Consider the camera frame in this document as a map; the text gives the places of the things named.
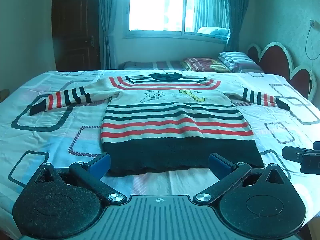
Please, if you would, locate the printed bed sheet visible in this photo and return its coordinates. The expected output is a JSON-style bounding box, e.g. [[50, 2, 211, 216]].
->
[[0, 69, 320, 230]]

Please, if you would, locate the window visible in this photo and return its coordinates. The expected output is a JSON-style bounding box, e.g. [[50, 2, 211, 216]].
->
[[128, 0, 229, 37]]

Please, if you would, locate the striped knit sweater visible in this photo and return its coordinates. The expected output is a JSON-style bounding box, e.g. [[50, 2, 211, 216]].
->
[[30, 72, 291, 177]]

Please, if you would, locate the red scalloped headboard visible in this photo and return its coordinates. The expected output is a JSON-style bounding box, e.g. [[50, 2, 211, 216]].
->
[[247, 41, 316, 103]]

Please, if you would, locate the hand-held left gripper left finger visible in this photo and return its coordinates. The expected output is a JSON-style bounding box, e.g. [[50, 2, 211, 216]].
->
[[32, 152, 128, 204]]

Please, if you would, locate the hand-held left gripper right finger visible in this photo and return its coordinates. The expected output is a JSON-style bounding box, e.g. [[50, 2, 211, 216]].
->
[[192, 152, 288, 204]]

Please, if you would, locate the striped mattress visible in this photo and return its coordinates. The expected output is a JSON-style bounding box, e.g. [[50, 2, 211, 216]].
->
[[118, 60, 187, 71]]

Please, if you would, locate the thin charging cable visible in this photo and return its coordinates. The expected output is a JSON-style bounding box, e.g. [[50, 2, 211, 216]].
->
[[305, 24, 320, 94]]

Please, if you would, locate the teal curtain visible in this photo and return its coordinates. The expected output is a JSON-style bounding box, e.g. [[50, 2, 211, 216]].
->
[[224, 0, 255, 52], [97, 0, 131, 70]]

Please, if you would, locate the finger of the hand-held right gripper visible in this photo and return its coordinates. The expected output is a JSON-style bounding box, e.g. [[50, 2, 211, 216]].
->
[[282, 145, 304, 161], [300, 141, 320, 174]]

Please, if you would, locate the folded light blanket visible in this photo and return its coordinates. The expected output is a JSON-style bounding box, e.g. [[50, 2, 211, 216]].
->
[[197, 26, 229, 36]]

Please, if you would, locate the striped pillow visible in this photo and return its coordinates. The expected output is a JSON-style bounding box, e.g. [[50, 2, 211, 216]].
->
[[218, 51, 264, 73]]

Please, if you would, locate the dark wooden door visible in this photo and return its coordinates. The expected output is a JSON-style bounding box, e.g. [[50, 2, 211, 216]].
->
[[52, 0, 102, 71]]

